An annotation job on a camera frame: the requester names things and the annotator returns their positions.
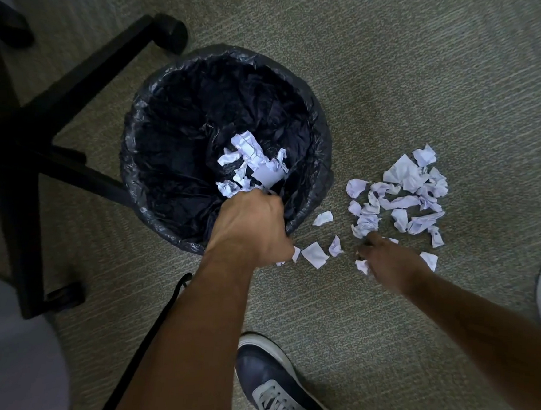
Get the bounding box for person's left hand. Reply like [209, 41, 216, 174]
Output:
[203, 187, 300, 273]

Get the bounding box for person's right forearm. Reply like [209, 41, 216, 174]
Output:
[397, 267, 541, 410]

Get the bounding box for scattered pile of paper scraps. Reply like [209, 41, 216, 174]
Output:
[275, 133, 454, 281]

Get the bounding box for black office chair base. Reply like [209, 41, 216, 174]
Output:
[0, 1, 192, 330]

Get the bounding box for crumpled paper scraps inside bin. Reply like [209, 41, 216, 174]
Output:
[214, 128, 291, 204]

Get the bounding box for person's right hand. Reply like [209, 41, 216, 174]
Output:
[353, 230, 432, 297]

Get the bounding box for person's grey trouser leg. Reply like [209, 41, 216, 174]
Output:
[0, 270, 80, 410]

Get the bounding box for person's left forearm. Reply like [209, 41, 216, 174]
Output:
[110, 243, 261, 410]

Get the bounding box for black chair caster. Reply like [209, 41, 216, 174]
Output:
[151, 12, 191, 54]
[43, 279, 88, 313]
[0, 0, 39, 51]

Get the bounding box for black cable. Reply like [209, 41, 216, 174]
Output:
[98, 267, 194, 410]

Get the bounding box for waste bin with black liner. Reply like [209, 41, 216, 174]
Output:
[113, 37, 343, 264]

